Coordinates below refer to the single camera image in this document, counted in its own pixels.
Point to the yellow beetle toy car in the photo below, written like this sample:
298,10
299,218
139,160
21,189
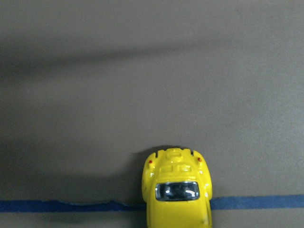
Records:
177,189

